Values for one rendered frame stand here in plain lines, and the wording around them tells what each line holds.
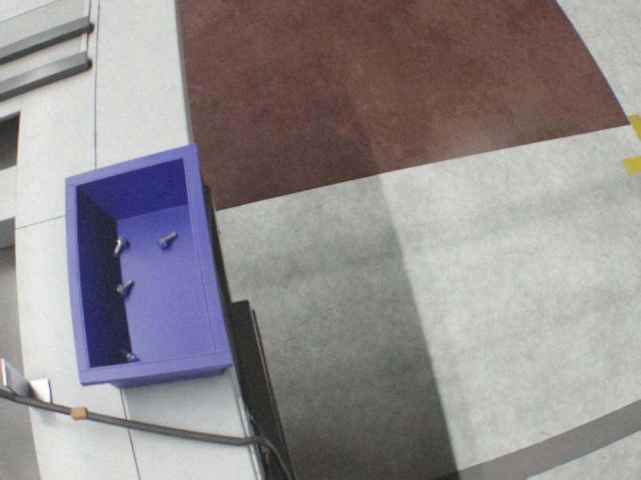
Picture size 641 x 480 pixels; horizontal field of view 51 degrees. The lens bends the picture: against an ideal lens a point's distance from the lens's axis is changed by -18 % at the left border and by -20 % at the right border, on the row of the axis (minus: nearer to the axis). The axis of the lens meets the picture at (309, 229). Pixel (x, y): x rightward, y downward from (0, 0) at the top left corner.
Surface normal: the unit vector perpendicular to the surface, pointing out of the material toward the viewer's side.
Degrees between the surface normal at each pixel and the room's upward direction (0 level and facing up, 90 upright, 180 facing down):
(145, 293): 0
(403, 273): 0
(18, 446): 0
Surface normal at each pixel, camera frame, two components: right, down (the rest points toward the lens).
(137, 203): 0.19, 0.80
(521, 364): -0.06, -0.49
